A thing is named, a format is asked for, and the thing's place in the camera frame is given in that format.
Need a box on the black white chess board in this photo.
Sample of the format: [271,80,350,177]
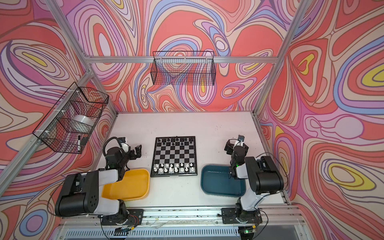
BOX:
[151,136,198,178]

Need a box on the black wire basket left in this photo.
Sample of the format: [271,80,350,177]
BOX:
[33,83,109,154]

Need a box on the black wire basket back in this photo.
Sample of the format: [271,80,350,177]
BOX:
[151,50,216,86]

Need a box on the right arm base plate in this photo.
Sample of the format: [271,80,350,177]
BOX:
[218,208,263,226]

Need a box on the yellow plastic tray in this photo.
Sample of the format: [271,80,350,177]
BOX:
[102,169,150,201]

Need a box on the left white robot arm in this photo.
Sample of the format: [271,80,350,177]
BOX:
[54,137,142,225]

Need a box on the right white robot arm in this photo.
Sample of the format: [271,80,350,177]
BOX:
[230,143,284,224]

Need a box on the black wire basket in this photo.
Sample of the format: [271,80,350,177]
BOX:
[151,50,216,86]
[33,83,109,154]

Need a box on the white roll in basket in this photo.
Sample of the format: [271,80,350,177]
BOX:
[73,115,95,127]

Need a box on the teal plastic tray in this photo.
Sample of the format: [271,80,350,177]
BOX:
[201,165,247,198]

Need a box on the black marker in basket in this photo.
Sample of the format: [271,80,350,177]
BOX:
[77,135,82,154]

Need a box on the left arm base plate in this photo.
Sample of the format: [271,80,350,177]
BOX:
[101,209,144,227]

